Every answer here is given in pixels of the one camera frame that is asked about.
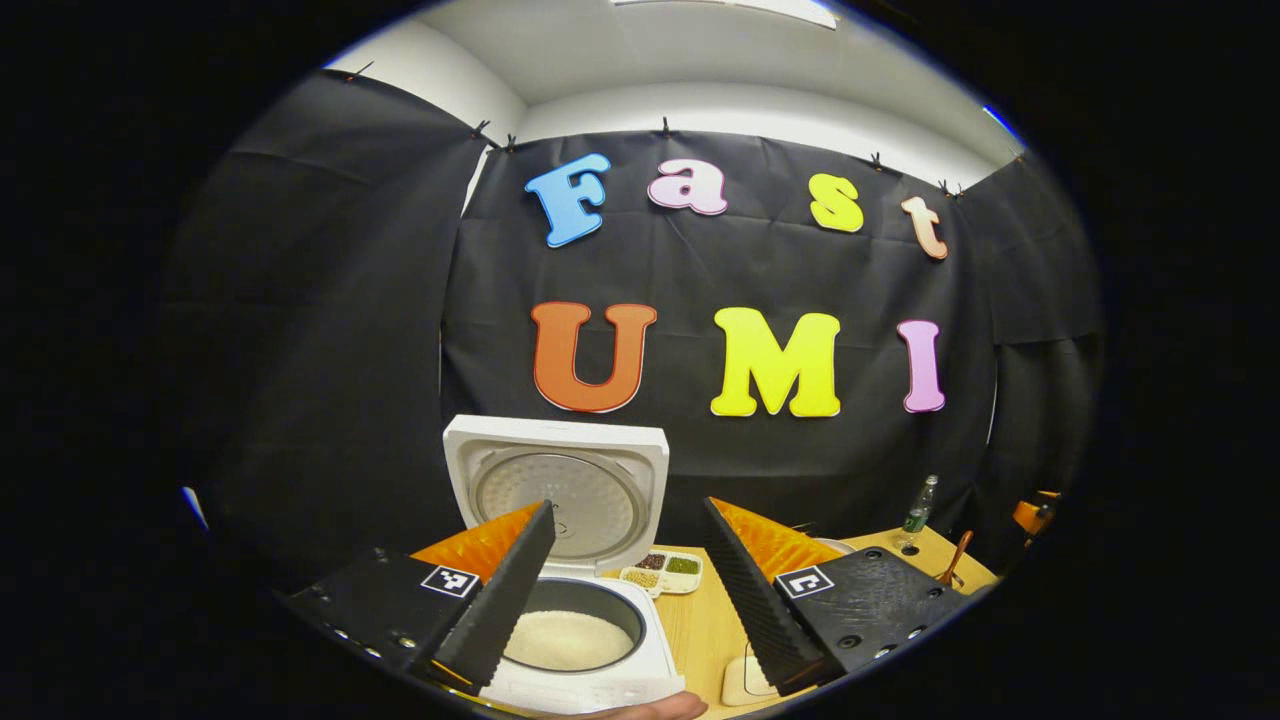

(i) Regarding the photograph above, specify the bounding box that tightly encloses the white rice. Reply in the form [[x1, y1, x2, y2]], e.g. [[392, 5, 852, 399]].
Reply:
[[503, 610, 636, 673]]

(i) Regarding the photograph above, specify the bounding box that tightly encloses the white rice cooker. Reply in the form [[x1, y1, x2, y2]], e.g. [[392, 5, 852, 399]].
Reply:
[[443, 415, 687, 716]]

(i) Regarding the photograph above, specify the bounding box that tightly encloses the white divided grain dish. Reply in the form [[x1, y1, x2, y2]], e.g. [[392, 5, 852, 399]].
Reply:
[[619, 550, 704, 598]]

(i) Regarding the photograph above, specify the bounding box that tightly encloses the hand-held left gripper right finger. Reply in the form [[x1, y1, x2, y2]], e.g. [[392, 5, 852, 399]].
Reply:
[[700, 496, 973, 698]]

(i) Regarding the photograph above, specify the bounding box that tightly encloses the brown wooden spoon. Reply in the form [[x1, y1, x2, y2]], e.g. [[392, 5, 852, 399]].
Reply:
[[940, 530, 975, 586]]

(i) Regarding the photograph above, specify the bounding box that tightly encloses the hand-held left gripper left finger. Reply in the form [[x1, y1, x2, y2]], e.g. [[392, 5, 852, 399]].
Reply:
[[283, 499, 558, 698]]

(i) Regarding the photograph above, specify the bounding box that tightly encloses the ceiling light panel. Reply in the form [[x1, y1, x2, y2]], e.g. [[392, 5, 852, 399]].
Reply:
[[610, 0, 841, 29]]

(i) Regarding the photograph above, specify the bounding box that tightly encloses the black backdrop cloth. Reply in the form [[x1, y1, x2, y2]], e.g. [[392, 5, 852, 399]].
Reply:
[[165, 70, 1106, 591]]

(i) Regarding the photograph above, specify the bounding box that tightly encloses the grey inner cooking pot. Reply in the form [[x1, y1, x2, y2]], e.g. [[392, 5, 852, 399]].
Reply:
[[500, 577, 649, 676]]

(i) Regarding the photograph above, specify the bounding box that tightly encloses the clear plastic water bottle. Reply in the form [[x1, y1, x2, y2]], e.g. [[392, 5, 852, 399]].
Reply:
[[899, 474, 940, 553]]

